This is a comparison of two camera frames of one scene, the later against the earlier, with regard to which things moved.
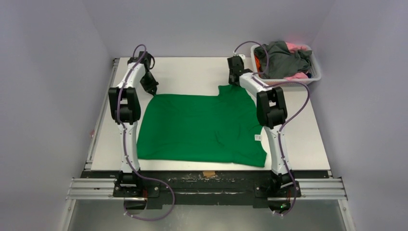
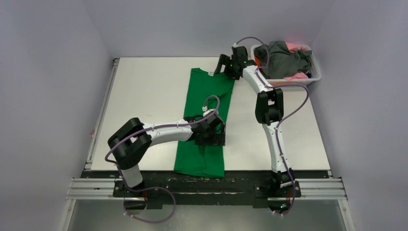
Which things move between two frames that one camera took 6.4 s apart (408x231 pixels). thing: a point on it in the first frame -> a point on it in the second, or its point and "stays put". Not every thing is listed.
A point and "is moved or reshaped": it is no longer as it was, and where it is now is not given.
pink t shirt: x=292 y=48 stays put
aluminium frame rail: x=330 y=189 stays put
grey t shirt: x=282 y=62 stays put
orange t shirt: x=258 y=65 stays put
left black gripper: x=152 y=88 -> x=217 y=139
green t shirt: x=223 y=128 is moved or reshaped
